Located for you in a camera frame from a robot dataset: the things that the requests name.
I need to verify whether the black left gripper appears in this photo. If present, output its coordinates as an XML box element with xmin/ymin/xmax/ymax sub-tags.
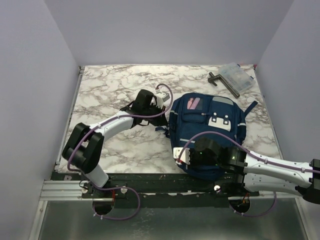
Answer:
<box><xmin>142</xmin><ymin>102</ymin><xmax>168</xmax><ymax>127</ymax></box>

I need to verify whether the navy blue student backpack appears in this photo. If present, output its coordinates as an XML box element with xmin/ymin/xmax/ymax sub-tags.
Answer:
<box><xmin>154</xmin><ymin>92</ymin><xmax>259</xmax><ymax>181</ymax></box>

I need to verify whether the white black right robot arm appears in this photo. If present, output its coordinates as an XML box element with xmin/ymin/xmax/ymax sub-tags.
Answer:
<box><xmin>173</xmin><ymin>137</ymin><xmax>320</xmax><ymax>204</ymax></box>

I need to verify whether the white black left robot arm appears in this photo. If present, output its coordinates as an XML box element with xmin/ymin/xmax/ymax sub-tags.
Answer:
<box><xmin>61</xmin><ymin>84</ymin><xmax>173</xmax><ymax>198</ymax></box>

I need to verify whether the pink ruler in pocket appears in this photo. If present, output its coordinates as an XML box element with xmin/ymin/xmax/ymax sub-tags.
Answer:
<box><xmin>187</xmin><ymin>97</ymin><xmax>201</xmax><ymax>110</ymax></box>

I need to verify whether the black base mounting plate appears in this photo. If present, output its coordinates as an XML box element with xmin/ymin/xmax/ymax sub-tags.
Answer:
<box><xmin>49</xmin><ymin>172</ymin><xmax>261</xmax><ymax>209</ymax></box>

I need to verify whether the clear plastic organizer box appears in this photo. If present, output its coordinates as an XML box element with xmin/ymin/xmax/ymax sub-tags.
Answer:
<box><xmin>218</xmin><ymin>62</ymin><xmax>255</xmax><ymax>94</ymax></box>

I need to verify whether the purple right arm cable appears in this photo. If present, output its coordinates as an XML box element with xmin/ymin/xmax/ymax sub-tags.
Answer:
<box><xmin>176</xmin><ymin>131</ymin><xmax>320</xmax><ymax>219</ymax></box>

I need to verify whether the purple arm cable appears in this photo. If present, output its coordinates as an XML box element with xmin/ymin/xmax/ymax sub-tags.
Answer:
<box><xmin>67</xmin><ymin>83</ymin><xmax>174</xmax><ymax>222</ymax></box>
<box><xmin>176</xmin><ymin>131</ymin><xmax>320</xmax><ymax>219</ymax></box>

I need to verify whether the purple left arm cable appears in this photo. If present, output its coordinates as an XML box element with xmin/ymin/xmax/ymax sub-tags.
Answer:
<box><xmin>67</xmin><ymin>83</ymin><xmax>174</xmax><ymax>222</ymax></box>

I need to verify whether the dark metal T-handle tool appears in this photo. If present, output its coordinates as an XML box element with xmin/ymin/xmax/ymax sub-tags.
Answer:
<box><xmin>207</xmin><ymin>71</ymin><xmax>241</xmax><ymax>98</ymax></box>

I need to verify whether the aluminium extrusion rail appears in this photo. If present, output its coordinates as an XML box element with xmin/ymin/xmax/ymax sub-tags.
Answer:
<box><xmin>39</xmin><ymin>180</ymin><xmax>88</xmax><ymax>201</ymax></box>

